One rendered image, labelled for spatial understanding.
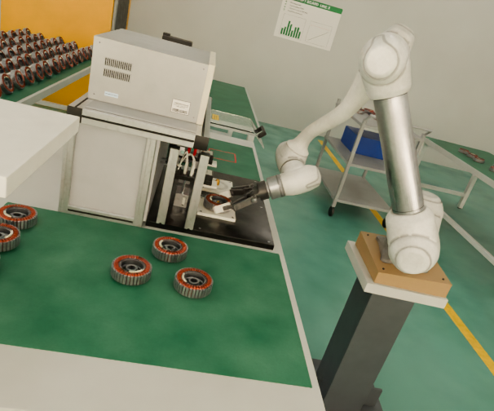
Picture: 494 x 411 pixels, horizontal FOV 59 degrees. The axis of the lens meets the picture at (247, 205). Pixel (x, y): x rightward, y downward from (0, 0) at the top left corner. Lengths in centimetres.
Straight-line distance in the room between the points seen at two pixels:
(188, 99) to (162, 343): 81
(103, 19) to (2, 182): 453
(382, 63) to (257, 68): 573
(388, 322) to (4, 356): 136
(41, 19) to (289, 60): 352
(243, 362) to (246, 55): 612
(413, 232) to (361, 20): 595
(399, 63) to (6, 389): 120
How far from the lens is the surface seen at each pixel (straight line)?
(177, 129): 142
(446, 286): 177
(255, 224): 171
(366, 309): 181
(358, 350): 193
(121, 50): 153
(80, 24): 524
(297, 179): 167
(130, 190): 151
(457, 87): 798
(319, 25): 706
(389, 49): 130
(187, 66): 150
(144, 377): 103
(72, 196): 156
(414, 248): 144
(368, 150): 444
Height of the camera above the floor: 150
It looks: 23 degrees down
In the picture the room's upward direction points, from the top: 16 degrees clockwise
